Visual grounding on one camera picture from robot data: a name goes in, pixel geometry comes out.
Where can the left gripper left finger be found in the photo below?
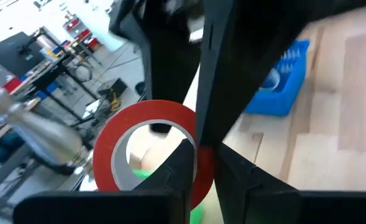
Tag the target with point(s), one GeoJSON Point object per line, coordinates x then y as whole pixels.
{"type": "Point", "coordinates": [176, 168]}

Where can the black monitor on arm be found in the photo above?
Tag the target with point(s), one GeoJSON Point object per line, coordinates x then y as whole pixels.
{"type": "Point", "coordinates": [5, 53]}

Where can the black box on floor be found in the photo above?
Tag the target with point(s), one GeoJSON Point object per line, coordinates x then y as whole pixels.
{"type": "Point", "coordinates": [112, 87]}

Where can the shelf with red bins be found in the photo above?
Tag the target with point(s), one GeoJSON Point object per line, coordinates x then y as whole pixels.
{"type": "Point", "coordinates": [83, 32]}

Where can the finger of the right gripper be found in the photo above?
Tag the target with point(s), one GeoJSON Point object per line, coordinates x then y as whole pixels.
{"type": "Point", "coordinates": [232, 62]}
{"type": "Point", "coordinates": [161, 56]}

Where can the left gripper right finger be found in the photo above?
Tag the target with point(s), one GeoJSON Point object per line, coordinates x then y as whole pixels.
{"type": "Point", "coordinates": [248, 193]}

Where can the green plastic basket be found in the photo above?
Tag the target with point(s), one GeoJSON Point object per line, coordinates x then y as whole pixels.
{"type": "Point", "coordinates": [196, 216]}

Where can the red tape roll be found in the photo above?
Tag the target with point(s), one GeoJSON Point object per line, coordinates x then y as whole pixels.
{"type": "Point", "coordinates": [108, 149]}

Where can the blue plastic basket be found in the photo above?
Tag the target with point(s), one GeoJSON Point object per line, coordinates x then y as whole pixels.
{"type": "Point", "coordinates": [276, 105]}

